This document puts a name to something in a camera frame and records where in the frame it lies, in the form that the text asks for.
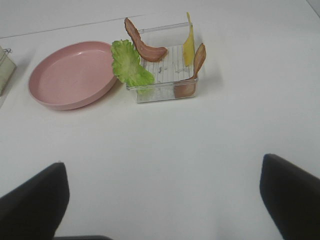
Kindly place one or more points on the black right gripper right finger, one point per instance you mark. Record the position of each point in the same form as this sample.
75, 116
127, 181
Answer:
291, 196

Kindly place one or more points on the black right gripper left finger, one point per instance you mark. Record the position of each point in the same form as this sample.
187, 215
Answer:
35, 209

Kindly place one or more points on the long bacon strip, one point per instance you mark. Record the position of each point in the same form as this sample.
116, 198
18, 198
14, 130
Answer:
197, 65

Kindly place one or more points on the green lettuce leaf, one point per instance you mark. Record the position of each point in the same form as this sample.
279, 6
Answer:
126, 65

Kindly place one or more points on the yellow cheese slice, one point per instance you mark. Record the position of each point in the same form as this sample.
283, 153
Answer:
188, 48

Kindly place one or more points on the curled bacon strip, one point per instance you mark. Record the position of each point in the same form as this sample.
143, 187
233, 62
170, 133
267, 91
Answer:
148, 53

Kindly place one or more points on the pink round plate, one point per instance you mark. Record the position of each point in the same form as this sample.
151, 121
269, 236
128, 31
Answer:
73, 76

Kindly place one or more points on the clear left bread tray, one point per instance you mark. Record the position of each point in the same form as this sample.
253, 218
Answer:
7, 68

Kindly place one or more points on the clear right ingredient tray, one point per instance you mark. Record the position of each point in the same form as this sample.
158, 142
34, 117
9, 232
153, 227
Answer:
172, 78

